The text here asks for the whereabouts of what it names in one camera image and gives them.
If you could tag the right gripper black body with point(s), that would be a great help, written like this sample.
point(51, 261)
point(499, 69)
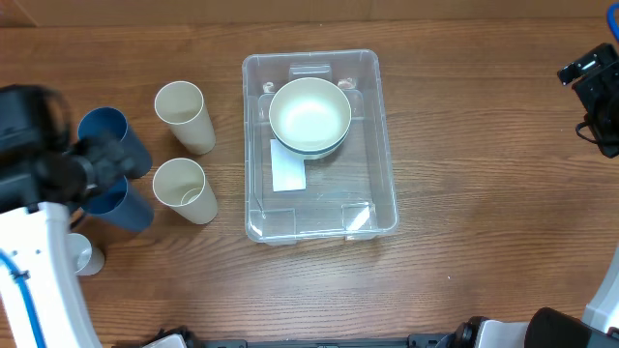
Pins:
point(598, 92)

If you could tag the cream bowl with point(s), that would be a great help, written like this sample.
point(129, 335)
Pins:
point(309, 103)

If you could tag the dark blue tall cup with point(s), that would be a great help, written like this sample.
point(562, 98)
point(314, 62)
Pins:
point(123, 206)
point(112, 120)

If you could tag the dark blue tall cup lower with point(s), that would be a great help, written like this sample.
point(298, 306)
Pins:
point(123, 206)

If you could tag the white label sticker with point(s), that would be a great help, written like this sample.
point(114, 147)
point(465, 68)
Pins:
point(288, 170)

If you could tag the cream tall cup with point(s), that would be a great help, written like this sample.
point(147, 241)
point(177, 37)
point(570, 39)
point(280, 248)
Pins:
point(181, 184)
point(181, 105)

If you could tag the dark blue tall cup upper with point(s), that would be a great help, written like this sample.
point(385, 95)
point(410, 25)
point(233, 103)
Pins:
point(112, 120)

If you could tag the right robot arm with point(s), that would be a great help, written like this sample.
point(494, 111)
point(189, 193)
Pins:
point(597, 328)

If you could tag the cream tall cup lower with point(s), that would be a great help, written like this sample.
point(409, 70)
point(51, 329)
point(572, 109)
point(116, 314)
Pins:
point(181, 184)

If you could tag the clear plastic storage container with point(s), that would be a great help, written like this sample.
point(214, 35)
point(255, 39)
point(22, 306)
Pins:
point(350, 194)

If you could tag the dark blue bowl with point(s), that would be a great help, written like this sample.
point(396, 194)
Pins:
point(311, 144)

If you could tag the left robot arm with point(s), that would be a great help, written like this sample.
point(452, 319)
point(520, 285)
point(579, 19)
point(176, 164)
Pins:
point(40, 292)

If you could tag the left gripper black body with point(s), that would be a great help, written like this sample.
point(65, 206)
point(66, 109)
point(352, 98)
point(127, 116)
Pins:
point(92, 182)

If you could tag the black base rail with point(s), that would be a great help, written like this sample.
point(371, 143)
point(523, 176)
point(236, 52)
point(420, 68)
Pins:
point(415, 340)

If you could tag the grey small cup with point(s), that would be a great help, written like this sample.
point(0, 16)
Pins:
point(86, 259)

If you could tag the cream tall cup upper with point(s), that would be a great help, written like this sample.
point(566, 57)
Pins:
point(181, 105)

